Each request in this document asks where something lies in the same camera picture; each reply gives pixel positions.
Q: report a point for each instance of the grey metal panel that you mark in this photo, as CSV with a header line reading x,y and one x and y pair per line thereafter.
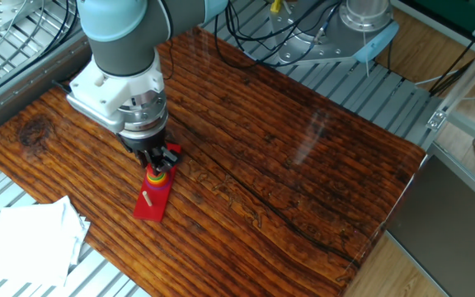
x,y
448,231

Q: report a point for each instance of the aluminium frame post with bracket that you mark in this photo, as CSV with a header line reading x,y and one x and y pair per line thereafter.
x,y
468,82

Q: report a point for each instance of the glossy wood-grain board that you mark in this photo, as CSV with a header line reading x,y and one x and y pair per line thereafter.
x,y
283,165

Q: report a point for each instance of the white crumpled paper sheet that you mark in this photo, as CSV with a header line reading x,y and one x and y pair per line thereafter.
x,y
35,239

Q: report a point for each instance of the grey table edge beam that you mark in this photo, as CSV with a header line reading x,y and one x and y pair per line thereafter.
x,y
23,88

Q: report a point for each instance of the red Hanoi base with pegs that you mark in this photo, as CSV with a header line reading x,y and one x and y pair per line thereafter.
x,y
155,208

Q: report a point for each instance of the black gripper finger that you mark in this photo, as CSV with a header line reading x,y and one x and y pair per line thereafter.
x,y
167,158
147,158

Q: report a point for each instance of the silver robot mounting plate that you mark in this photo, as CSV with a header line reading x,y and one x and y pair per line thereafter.
x,y
303,45

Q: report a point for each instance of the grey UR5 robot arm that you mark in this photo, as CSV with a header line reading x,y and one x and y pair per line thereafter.
x,y
126,53

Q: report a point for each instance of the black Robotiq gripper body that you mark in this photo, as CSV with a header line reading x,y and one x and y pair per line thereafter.
x,y
144,146

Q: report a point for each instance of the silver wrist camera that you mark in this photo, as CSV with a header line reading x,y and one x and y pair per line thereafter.
x,y
97,117

